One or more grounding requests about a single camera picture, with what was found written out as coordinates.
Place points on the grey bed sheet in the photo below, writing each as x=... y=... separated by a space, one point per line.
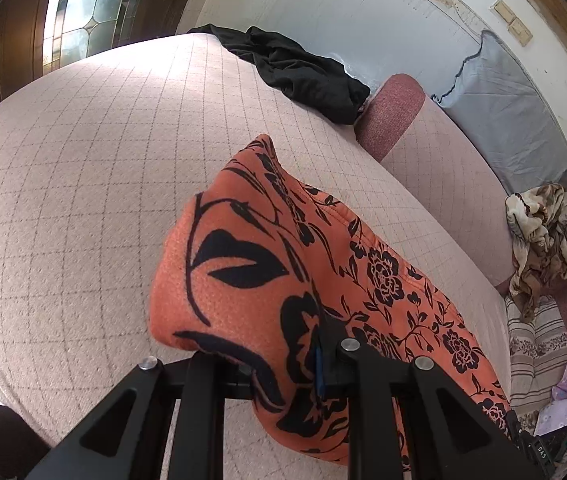
x=496 y=104

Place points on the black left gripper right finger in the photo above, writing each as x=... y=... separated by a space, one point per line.
x=414 y=410

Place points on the brown beige floral blanket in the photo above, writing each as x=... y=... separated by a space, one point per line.
x=537 y=221

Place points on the pink quilted bed cover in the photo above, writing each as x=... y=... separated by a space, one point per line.
x=98 y=162

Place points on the black crumpled garment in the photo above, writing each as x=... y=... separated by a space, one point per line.
x=311 y=80

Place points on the orange black floral garment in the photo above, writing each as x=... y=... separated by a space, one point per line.
x=259 y=258

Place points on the striped floral pillow front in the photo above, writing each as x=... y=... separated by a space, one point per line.
x=538 y=356

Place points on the stained glass window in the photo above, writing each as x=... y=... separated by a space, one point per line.
x=76 y=29

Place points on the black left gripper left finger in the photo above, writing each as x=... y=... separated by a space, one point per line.
x=158 y=412

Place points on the pink headboard cushion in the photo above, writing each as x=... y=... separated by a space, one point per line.
x=423 y=149

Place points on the beige wall switch plate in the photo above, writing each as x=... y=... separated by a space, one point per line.
x=515 y=26

